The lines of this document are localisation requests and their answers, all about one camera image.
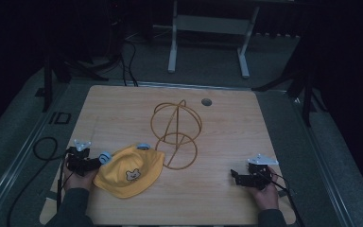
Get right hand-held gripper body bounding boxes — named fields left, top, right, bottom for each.
left=234, top=153, right=280, bottom=191

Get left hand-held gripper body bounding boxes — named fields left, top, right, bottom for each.
left=65, top=139, right=102, bottom=177

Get yellow bear hat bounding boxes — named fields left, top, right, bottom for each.
left=93, top=143, right=165, bottom=200

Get gold wire hat stand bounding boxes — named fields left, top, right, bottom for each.
left=150, top=99, right=203, bottom=170

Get person's left hand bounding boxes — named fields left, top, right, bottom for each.
left=63, top=156, right=99, bottom=192

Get person's right hand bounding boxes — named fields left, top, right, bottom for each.
left=247, top=166, right=280, bottom=212

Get black tripod stand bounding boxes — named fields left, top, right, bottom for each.
left=34, top=46, right=125, bottom=114
left=251, top=60, right=329, bottom=129

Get white metal stand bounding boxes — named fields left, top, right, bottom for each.
left=167, top=0, right=261, bottom=79

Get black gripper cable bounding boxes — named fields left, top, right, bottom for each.
left=56, top=157, right=68, bottom=212
left=258, top=171, right=306, bottom=227

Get black floor cables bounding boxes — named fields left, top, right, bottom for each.
left=118, top=37, right=140, bottom=88

